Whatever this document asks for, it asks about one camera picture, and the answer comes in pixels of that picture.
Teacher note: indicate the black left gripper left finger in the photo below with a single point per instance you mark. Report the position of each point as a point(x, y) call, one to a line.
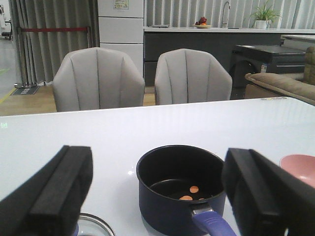
point(49, 203)

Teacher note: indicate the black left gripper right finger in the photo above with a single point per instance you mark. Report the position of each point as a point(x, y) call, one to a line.
point(266, 200)

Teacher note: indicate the glass lid with blue knob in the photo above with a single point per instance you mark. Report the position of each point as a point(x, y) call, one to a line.
point(91, 225)

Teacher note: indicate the pink bowl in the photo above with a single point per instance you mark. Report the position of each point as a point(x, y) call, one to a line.
point(300, 166)

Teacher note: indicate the dark blue saucepan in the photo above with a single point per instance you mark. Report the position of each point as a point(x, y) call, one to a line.
point(165, 174)

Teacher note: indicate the beige cushion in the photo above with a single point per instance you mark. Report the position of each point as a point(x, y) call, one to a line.
point(264, 85)

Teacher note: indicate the left grey upholstered chair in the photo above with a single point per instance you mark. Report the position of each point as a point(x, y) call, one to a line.
point(97, 78)

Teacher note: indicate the grey upholstered chair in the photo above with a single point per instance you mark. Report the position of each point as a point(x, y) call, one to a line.
point(189, 76)
point(97, 78)

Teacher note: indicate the black appliance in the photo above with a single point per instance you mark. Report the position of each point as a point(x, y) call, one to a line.
point(262, 58)

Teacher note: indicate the right grey upholstered chair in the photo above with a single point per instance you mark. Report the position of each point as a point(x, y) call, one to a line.
point(189, 76)

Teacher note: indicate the red barrier belt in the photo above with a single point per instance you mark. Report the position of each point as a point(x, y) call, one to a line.
point(85, 29)

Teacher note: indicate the chrome faucet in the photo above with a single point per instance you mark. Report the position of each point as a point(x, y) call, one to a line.
point(225, 14)

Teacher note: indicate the potted green plant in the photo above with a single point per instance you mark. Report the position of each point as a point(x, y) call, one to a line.
point(264, 16)

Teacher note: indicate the fruit plate on counter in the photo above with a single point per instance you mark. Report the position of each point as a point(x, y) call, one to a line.
point(202, 23)

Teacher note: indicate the dark kitchen counter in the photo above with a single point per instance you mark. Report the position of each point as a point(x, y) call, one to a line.
point(217, 41)

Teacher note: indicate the white refrigerator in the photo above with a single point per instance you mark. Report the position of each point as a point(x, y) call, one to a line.
point(121, 25)

